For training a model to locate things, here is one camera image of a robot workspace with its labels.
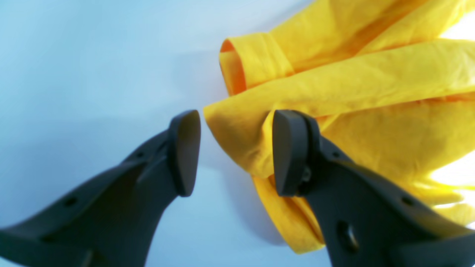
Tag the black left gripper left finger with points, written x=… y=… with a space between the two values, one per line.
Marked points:
x=110 y=220

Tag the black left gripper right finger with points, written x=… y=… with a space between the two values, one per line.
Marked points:
x=366 y=220

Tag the orange T-shirt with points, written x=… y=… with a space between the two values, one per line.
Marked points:
x=390 y=82

